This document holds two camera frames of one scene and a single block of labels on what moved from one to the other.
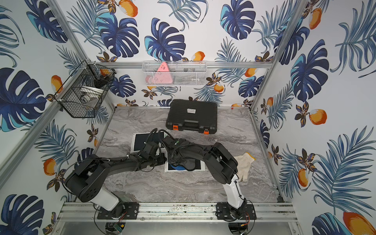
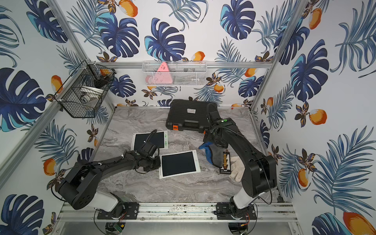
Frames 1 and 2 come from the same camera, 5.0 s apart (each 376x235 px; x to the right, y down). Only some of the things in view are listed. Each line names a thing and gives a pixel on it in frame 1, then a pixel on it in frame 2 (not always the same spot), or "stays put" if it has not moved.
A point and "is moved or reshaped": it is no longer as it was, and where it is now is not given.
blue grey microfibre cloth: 182,163 is moved or reshaped
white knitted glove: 244,164 stays put
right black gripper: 169,154 → 207,137
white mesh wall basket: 175,73 stays put
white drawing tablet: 168,167 is moved or reshaped
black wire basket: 82,94 stays put
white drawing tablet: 138,140 stays put
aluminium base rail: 265,212 stays put
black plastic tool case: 189,114 stays put
